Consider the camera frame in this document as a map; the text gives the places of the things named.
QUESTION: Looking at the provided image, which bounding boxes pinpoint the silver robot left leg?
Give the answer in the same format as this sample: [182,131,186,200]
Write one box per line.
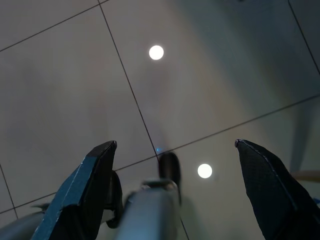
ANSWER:
[0,211,47,240]

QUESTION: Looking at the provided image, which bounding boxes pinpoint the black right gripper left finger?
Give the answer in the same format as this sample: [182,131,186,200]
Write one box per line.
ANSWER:
[31,140,118,240]

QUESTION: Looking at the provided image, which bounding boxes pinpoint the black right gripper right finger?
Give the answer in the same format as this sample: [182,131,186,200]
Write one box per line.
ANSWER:
[234,139,320,240]

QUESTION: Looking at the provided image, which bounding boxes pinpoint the light wooden bar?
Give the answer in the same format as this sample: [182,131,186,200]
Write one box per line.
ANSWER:
[291,169,320,182]

